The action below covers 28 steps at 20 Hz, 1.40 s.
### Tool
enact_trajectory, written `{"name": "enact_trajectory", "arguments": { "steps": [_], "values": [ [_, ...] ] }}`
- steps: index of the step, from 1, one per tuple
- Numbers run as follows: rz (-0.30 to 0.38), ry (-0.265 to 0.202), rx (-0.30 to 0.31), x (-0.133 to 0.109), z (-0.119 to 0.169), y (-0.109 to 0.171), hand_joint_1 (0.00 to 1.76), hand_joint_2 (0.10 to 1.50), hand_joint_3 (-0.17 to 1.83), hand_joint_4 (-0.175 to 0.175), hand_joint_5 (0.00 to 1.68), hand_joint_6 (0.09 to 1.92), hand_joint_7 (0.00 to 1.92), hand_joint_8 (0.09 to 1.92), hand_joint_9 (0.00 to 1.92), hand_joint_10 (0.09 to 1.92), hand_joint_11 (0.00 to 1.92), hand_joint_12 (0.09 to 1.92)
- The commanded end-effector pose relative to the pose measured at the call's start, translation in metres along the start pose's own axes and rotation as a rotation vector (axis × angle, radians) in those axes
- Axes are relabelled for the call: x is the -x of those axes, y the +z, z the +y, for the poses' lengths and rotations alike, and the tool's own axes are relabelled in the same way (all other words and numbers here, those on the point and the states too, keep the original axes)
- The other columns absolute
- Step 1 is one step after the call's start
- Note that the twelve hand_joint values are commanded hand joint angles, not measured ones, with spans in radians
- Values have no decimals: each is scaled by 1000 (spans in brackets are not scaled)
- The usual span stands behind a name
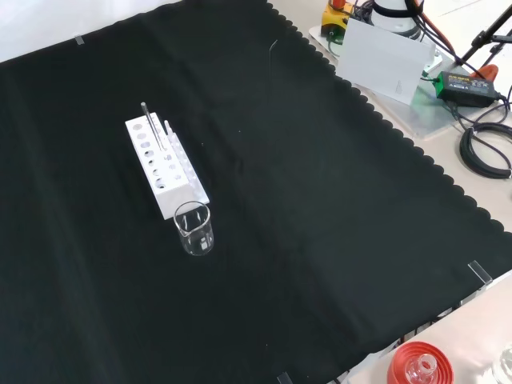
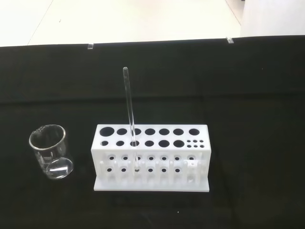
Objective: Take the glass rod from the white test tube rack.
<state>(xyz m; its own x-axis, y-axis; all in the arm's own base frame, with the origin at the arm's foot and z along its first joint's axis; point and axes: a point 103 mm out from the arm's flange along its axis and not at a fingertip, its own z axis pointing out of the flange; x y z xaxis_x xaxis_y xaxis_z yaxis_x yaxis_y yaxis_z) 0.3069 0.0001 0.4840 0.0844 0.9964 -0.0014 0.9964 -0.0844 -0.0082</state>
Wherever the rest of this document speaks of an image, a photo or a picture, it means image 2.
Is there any white test tube rack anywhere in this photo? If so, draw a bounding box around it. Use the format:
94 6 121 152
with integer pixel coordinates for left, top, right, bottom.
91 124 211 192

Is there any black bench cloth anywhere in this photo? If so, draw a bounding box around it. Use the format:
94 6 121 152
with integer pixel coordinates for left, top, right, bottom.
0 35 305 229

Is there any clear glass beaker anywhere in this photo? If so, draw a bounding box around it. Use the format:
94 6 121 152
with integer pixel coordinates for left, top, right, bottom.
29 124 73 180

